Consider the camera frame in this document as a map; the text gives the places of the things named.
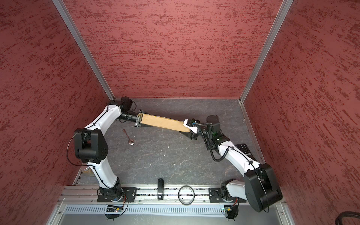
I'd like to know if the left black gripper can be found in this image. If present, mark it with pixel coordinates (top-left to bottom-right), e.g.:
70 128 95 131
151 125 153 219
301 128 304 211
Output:
118 110 153 128

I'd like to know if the brown cardboard box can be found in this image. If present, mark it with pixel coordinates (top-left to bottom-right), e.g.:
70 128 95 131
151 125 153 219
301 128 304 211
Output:
142 113 190 133

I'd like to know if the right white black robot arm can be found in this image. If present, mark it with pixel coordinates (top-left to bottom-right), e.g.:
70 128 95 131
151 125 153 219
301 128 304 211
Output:
184 115 283 212

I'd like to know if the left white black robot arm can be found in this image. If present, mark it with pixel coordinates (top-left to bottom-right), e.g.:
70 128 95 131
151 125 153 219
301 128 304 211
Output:
66 96 137 203

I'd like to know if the small metal spoon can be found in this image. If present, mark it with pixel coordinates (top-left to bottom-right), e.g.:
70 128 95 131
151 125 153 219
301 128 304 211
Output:
123 129 135 146

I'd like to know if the black calculator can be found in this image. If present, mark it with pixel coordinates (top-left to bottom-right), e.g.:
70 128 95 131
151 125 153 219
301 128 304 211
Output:
235 143 257 161

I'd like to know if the right circuit board connector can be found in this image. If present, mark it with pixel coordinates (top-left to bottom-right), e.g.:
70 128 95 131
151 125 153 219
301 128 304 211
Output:
224 205 239 220

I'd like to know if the circuit board connector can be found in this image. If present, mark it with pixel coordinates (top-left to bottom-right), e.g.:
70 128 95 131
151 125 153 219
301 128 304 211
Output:
224 205 239 220
105 205 124 220

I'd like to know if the left circuit board connector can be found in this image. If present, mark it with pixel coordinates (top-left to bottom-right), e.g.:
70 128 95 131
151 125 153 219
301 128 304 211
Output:
105 205 124 220

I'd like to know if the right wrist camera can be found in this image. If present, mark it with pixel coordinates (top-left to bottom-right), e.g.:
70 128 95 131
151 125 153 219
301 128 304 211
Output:
183 119 198 134

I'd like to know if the black cable ring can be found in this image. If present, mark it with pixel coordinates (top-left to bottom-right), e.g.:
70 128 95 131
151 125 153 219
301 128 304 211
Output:
178 185 196 205

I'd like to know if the black handle bar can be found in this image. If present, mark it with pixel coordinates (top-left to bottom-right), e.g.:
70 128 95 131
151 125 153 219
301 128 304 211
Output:
157 178 164 201

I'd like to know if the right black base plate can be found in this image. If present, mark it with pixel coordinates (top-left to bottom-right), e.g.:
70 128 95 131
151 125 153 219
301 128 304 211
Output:
208 187 247 203

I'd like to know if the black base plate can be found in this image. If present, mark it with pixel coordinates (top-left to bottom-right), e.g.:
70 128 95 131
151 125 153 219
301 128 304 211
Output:
208 187 247 203
97 187 138 203

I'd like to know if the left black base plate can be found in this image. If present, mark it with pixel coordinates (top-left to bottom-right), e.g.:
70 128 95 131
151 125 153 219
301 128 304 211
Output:
97 187 138 203

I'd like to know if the aluminium frame rail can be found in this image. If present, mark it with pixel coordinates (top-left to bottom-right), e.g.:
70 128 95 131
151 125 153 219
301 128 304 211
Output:
57 185 229 205

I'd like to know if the left aluminium corner post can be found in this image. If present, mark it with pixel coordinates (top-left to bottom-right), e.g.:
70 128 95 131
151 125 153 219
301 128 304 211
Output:
52 0 115 100

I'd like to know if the aluminium corner post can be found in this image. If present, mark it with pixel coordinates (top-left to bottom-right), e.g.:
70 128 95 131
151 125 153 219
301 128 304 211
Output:
240 0 293 104
52 0 115 100

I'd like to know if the white perforated cable duct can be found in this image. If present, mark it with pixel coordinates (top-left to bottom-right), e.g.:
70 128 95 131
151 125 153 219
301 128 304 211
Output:
64 204 226 217

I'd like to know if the right aluminium corner post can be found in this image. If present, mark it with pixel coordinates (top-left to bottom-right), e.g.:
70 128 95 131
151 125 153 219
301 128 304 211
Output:
240 0 293 104

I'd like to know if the black cable bottom corner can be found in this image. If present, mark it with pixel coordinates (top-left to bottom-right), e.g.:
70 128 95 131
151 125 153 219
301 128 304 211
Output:
335 210 360 225

